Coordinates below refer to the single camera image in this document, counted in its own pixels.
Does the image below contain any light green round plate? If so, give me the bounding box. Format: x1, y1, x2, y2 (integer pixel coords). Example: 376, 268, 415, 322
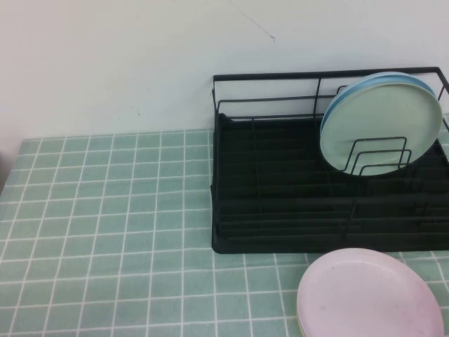
321, 83, 443, 177

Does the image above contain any light blue round plate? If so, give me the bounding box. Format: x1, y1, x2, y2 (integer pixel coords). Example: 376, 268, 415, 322
319, 72, 439, 135

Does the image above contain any yellow round plate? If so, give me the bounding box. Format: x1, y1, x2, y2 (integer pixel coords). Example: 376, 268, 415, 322
296, 304, 310, 337

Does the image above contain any pink round plate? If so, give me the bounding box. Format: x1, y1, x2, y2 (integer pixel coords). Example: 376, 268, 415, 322
297, 247, 445, 337

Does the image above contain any black plastic drip tray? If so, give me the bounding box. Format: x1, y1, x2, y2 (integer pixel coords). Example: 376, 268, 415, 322
209, 112, 449, 254

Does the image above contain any green checkered tablecloth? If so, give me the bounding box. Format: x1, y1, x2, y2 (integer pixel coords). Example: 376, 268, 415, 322
0, 112, 449, 337

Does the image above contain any black wire dish rack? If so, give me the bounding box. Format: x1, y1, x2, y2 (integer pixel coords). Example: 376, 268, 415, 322
210, 66, 449, 244

